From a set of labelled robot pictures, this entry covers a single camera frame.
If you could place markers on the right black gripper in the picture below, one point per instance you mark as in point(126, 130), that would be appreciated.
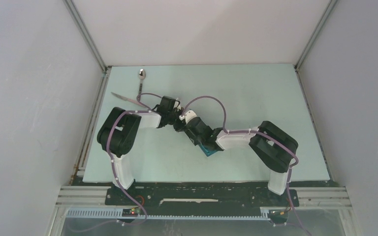
point(192, 136)

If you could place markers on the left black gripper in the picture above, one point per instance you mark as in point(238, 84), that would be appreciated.
point(180, 127)

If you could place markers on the teal cloth napkin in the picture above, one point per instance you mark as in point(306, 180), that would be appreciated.
point(206, 151)

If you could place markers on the silver knife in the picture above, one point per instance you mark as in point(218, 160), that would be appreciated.
point(127, 99)

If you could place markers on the silver spoon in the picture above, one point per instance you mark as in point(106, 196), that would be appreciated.
point(141, 76)

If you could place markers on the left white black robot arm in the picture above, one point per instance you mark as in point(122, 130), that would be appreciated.
point(118, 133)

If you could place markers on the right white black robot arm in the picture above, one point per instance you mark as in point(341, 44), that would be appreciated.
point(275, 148)

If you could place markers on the grey slotted cable duct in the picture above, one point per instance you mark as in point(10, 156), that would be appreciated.
point(118, 213)

